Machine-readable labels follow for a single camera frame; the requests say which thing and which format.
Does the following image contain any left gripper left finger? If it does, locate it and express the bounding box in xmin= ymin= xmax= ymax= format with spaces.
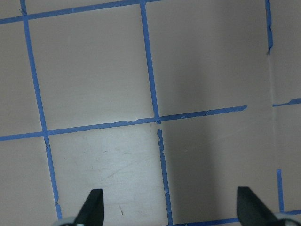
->
xmin=58 ymin=189 xmax=104 ymax=226

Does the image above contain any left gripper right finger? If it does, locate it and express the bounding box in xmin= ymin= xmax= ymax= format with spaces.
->
xmin=237 ymin=186 xmax=294 ymax=226

